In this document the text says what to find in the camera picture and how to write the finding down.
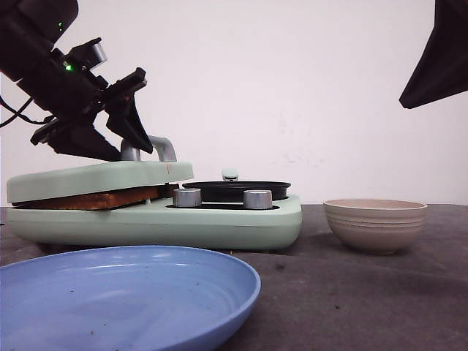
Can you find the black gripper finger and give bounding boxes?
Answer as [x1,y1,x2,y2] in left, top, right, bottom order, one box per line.
[399,0,467,109]

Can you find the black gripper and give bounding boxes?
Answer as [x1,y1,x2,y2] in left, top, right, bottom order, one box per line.
[18,48,153,162]

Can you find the breakfast maker hinged lid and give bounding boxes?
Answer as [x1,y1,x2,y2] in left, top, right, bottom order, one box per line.
[7,135,194,204]

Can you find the white bread slice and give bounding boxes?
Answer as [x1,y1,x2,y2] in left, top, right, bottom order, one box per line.
[12,185,172,210]

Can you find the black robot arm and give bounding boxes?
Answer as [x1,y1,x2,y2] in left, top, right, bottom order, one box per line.
[1,1,153,162]

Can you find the mint green breakfast maker base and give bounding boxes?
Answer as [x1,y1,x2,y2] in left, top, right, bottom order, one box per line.
[7,195,302,250]

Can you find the left silver control knob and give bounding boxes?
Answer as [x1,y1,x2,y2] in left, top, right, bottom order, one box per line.
[173,188,202,208]

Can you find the silver control knob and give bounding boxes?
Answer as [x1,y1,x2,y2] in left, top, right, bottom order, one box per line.
[243,189,273,210]
[173,188,202,208]

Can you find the black round frying pan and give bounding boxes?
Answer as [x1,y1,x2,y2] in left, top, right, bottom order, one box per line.
[182,168,291,203]

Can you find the right silver control knob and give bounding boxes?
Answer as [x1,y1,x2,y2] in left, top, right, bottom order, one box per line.
[243,189,273,210]

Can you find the blue plastic plate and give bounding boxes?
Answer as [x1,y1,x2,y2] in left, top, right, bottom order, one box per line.
[1,246,261,350]

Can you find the beige ribbed bowl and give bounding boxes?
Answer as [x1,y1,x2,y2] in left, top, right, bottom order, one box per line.
[323,199,429,254]

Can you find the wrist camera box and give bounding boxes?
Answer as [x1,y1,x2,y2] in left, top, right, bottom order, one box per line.
[69,37,107,70]

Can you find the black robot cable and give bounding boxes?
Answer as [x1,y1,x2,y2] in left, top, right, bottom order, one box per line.
[0,94,56,129]

